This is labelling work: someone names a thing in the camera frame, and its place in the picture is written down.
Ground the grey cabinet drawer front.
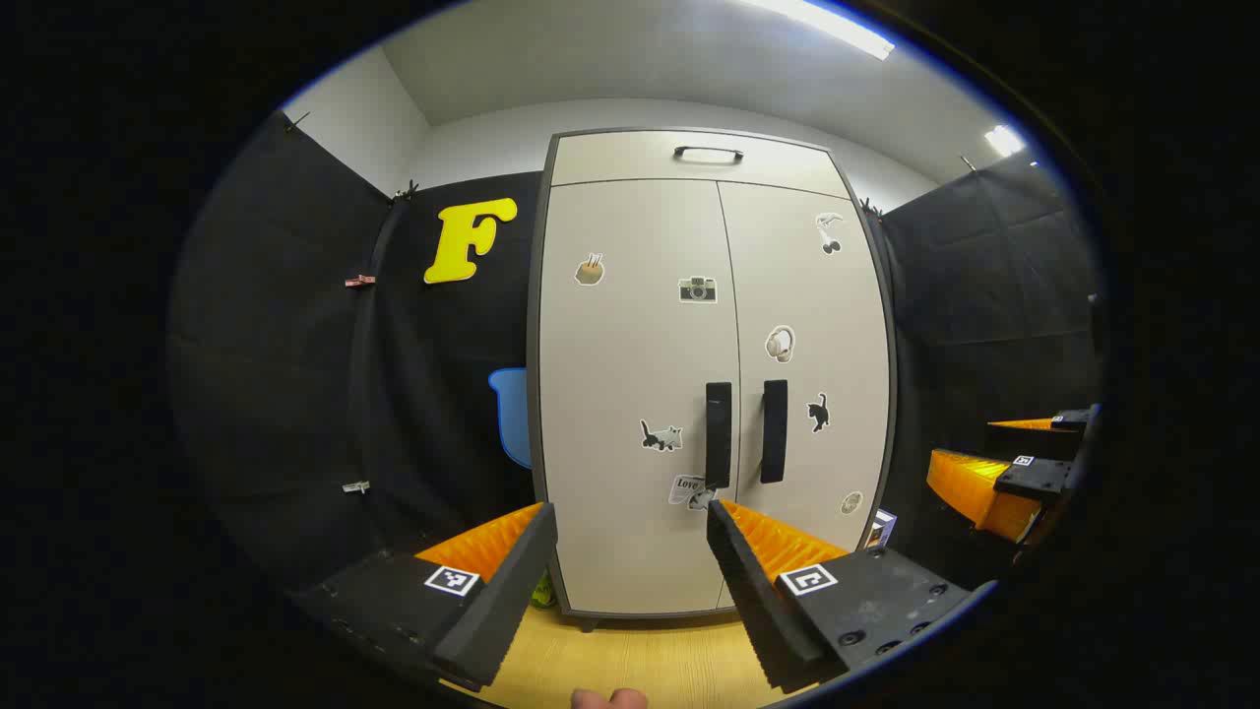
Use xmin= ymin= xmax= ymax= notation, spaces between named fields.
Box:
xmin=549 ymin=131 xmax=850 ymax=198

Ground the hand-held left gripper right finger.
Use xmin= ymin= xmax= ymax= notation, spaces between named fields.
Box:
xmin=706 ymin=498 xmax=976 ymax=693

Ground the grey double-door shoe cabinet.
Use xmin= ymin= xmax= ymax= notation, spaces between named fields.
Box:
xmin=527 ymin=126 xmax=899 ymax=631

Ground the black backdrop cloth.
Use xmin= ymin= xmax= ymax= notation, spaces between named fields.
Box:
xmin=167 ymin=110 xmax=1103 ymax=612

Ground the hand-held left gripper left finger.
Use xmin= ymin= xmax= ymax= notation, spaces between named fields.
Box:
xmin=290 ymin=502 xmax=559 ymax=690

